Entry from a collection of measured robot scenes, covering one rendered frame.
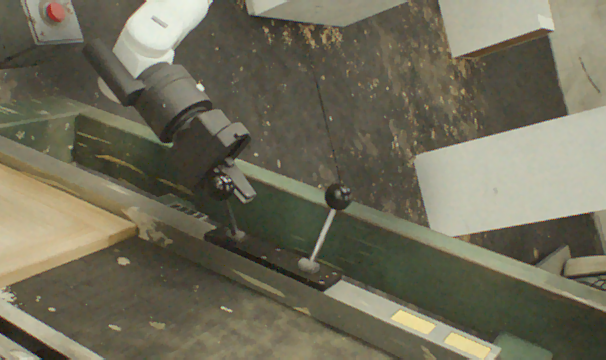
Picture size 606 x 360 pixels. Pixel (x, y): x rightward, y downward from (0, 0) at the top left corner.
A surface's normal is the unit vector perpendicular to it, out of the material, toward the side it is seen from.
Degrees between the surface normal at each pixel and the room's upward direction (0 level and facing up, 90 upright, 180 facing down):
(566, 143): 90
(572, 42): 90
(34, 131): 30
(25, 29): 90
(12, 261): 59
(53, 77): 0
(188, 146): 90
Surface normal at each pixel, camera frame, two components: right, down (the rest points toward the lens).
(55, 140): 0.84, 0.30
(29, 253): 0.15, -0.93
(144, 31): 0.53, -0.60
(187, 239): -0.53, 0.22
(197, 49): 0.80, -0.21
